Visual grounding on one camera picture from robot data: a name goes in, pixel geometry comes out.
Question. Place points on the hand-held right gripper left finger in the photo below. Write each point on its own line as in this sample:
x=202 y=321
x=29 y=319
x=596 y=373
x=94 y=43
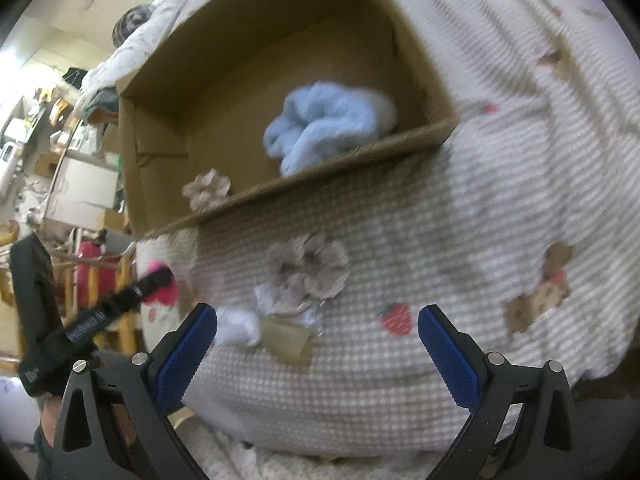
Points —
x=184 y=357

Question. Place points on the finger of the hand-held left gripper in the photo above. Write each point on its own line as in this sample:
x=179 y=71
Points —
x=140 y=292

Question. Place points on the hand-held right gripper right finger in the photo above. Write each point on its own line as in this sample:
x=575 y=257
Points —
x=448 y=357

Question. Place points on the pink scrunchie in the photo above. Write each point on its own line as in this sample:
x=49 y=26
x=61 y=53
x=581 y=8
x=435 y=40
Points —
x=167 y=294

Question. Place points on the white fluffy scrunchie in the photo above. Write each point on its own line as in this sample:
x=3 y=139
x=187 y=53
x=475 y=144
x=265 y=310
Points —
x=240 y=326

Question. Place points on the large beige scrunchie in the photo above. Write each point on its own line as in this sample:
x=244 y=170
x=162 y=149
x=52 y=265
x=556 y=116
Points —
x=307 y=270

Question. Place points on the large cardboard box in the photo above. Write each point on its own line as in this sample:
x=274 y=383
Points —
x=300 y=10

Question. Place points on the cream fleece cloth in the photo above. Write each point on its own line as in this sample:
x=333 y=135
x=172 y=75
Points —
x=240 y=460

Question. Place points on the white floor cabinet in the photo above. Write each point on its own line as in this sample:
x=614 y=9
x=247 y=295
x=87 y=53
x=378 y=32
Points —
x=82 y=190

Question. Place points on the small beige scrunchie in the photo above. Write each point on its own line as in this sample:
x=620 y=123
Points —
x=205 y=191

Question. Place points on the checked printed bed blanket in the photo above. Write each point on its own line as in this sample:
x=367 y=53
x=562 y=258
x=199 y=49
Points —
x=400 y=240

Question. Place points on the small cardboard box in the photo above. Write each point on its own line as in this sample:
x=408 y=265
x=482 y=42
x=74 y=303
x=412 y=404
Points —
x=45 y=164

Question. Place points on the white appliance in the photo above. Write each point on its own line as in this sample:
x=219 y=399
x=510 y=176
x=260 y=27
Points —
x=10 y=160

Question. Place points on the black hanging bag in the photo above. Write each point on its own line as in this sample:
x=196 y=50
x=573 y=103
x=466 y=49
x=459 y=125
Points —
x=75 y=76

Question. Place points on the light blue fluffy cloth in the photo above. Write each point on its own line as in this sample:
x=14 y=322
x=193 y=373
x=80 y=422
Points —
x=320 y=125

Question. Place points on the white quilt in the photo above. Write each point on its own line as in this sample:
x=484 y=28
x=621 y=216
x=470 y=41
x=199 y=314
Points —
x=145 y=45

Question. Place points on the grey striped pillow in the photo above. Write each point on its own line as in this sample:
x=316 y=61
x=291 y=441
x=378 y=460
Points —
x=131 y=22

